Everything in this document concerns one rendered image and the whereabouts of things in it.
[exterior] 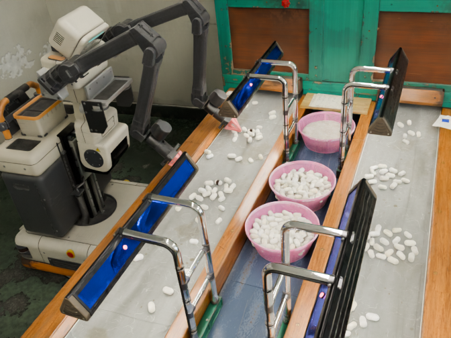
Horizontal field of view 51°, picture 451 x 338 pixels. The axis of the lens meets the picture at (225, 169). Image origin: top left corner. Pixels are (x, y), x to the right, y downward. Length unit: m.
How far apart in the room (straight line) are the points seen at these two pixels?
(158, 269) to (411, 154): 1.17
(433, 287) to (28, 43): 3.36
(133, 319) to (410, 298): 0.84
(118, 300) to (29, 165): 0.98
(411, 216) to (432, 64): 0.86
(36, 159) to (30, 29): 1.89
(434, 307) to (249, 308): 0.55
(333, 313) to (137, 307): 0.73
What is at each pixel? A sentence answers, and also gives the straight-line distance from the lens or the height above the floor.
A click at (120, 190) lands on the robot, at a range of 2.87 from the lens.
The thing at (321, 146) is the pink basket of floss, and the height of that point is 0.72.
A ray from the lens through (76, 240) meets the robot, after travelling 2.63.
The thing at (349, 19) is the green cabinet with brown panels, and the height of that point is 1.16.
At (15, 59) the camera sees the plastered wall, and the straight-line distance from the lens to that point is 3.97.
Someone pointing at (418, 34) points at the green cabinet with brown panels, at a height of 1.11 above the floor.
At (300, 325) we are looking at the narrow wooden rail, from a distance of 1.46.
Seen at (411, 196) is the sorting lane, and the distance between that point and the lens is 1.95.
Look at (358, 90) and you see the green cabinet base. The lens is 2.53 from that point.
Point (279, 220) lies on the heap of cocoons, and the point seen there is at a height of 0.74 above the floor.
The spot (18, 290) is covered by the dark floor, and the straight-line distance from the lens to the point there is 2.92.
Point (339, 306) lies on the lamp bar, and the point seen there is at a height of 1.09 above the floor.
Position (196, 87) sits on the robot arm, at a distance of 2.24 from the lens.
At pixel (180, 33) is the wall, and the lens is 3.73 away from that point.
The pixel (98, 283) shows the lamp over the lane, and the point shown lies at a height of 1.08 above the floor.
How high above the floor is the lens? 1.94
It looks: 35 degrees down
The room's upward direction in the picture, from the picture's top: 7 degrees counter-clockwise
